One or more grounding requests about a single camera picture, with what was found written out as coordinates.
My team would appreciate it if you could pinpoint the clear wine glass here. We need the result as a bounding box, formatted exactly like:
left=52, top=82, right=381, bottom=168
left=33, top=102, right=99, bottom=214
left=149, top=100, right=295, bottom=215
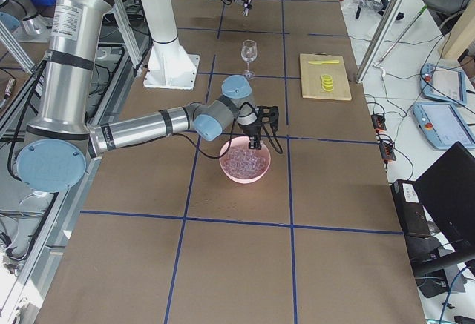
left=241, top=39, right=258, bottom=79

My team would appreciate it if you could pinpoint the near teach pendant tablet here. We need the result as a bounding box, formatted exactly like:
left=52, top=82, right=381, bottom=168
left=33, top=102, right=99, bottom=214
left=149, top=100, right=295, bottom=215
left=413, top=102, right=474, bottom=150

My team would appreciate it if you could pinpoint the pink ice bowl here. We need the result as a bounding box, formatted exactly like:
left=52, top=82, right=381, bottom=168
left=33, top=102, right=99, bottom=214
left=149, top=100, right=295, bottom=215
left=219, top=136, right=271, bottom=184

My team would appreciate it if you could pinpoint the white pedestal column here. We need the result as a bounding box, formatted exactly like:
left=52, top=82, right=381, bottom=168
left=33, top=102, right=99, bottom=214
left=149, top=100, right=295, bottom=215
left=141, top=0, right=200, bottom=90

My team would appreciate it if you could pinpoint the aluminium frame post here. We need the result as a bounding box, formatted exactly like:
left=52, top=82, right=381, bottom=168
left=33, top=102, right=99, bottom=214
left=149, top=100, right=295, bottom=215
left=356, top=0, right=404, bottom=83

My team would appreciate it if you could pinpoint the lemon slice stack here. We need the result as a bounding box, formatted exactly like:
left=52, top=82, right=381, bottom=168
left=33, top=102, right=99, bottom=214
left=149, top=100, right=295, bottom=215
left=320, top=74, right=334, bottom=93

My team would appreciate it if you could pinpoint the yellow plastic knife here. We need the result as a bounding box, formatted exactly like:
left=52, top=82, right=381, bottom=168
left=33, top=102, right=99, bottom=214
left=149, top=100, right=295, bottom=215
left=307, top=59, right=340, bottom=65

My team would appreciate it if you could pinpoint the steel jigger measure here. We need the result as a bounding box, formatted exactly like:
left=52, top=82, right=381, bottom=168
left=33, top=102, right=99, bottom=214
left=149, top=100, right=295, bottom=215
left=242, top=0, right=252, bottom=17

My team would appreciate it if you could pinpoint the teach pendant tablet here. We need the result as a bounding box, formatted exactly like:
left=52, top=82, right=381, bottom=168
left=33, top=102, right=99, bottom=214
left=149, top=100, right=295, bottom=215
left=420, top=63, right=467, bottom=105
left=413, top=102, right=474, bottom=150

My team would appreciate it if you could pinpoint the far teach pendant tablet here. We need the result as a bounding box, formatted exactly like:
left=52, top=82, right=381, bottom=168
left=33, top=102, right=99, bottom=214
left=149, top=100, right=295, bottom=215
left=420, top=63, right=467, bottom=105

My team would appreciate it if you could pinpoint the wooden cutting board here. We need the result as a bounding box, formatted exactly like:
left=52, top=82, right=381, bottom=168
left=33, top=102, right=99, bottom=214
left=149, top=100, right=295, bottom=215
left=299, top=53, right=352, bottom=101

